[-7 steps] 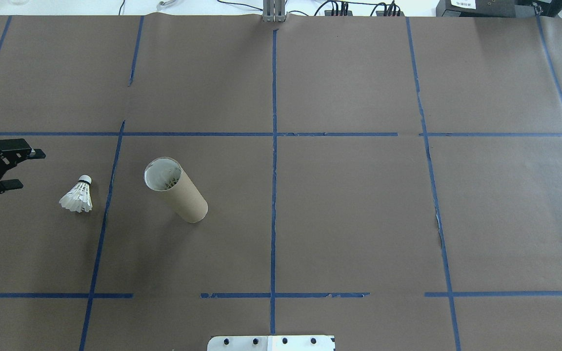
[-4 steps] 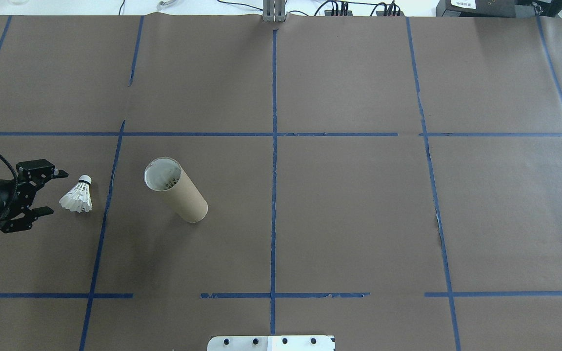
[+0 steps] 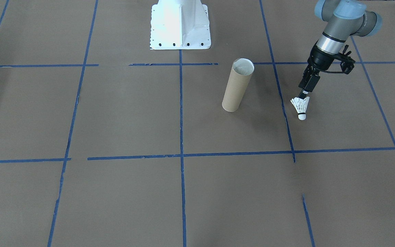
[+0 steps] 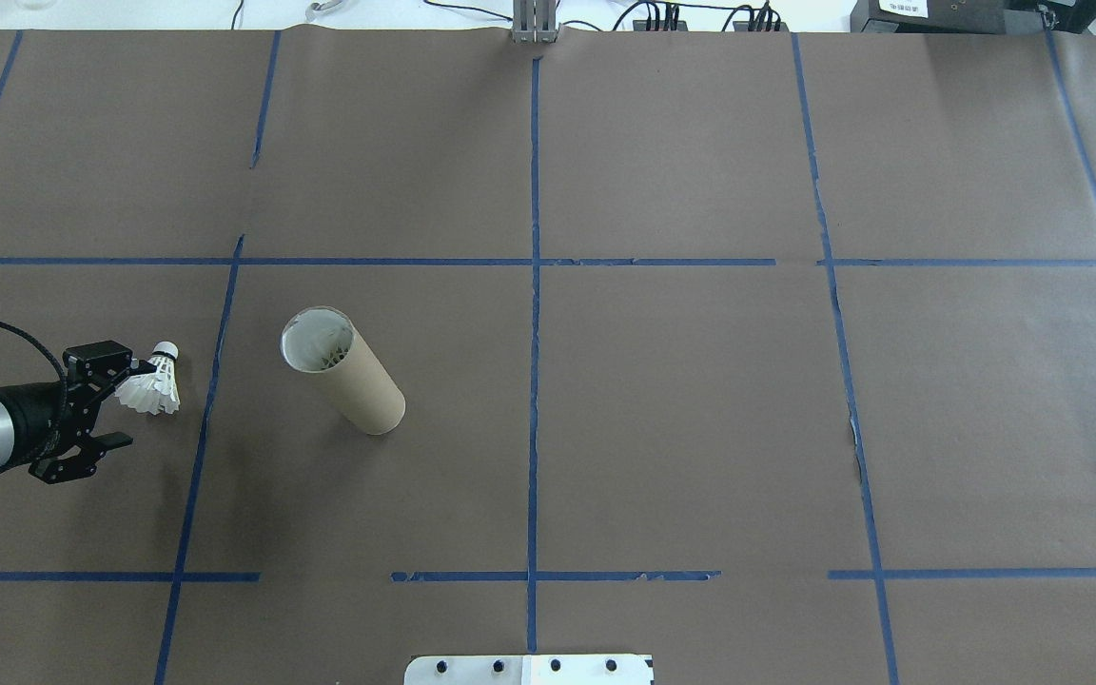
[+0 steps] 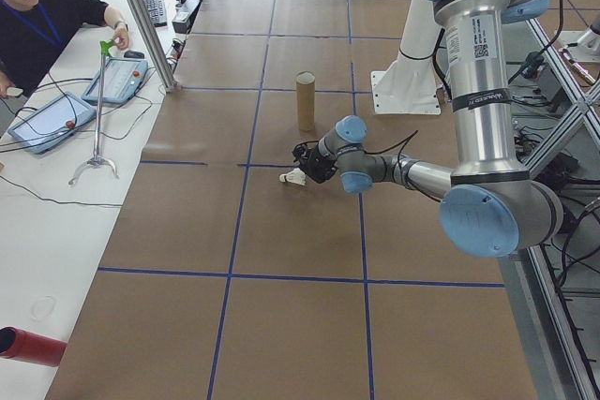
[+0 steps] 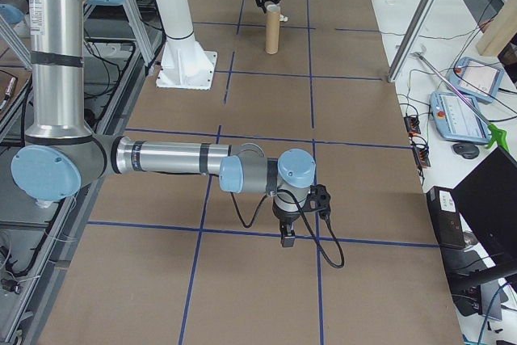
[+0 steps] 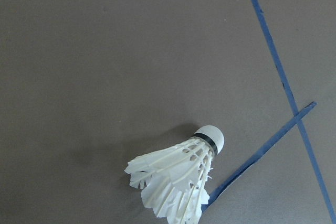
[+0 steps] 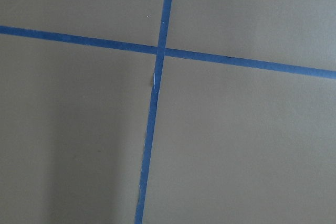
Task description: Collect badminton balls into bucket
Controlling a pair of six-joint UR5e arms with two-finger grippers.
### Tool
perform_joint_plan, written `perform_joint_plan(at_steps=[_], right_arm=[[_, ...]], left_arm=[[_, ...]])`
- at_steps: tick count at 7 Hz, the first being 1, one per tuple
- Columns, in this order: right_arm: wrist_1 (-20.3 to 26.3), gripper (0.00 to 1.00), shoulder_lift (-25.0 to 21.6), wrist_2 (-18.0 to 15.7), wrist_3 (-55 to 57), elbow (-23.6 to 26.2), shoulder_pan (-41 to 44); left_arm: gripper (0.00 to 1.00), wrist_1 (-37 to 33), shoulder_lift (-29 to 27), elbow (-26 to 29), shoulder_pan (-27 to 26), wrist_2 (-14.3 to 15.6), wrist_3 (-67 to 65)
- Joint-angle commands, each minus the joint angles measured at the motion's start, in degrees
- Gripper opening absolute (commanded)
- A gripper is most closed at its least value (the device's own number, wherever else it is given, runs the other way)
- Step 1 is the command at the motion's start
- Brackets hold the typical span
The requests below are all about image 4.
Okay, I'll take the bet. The white feather shuttlecock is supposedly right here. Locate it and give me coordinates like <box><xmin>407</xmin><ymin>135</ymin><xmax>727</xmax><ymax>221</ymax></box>
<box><xmin>305</xmin><ymin>328</ymin><xmax>354</xmax><ymax>372</ymax></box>
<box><xmin>115</xmin><ymin>342</ymin><xmax>183</xmax><ymax>416</ymax></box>

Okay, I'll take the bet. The brown cardboard tube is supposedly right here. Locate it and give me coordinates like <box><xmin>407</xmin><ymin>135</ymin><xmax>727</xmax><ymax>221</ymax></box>
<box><xmin>280</xmin><ymin>306</ymin><xmax>407</xmax><ymax>437</ymax></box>

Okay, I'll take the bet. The dark equipment box with label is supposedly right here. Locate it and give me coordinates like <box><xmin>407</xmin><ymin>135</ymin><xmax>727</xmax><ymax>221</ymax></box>
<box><xmin>851</xmin><ymin>0</ymin><xmax>1096</xmax><ymax>35</ymax></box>

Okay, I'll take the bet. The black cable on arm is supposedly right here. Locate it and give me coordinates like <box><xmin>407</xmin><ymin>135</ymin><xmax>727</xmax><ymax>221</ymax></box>
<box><xmin>0</xmin><ymin>317</ymin><xmax>70</xmax><ymax>420</ymax></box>

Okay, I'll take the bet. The white pedestal with base plate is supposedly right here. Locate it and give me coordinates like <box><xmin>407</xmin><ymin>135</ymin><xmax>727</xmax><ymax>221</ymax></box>
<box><xmin>404</xmin><ymin>655</ymin><xmax>656</xmax><ymax>685</ymax></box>

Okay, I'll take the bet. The aluminium extrusion post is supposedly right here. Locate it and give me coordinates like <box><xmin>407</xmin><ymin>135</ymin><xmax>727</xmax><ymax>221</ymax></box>
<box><xmin>510</xmin><ymin>0</ymin><xmax>560</xmax><ymax>46</ymax></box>

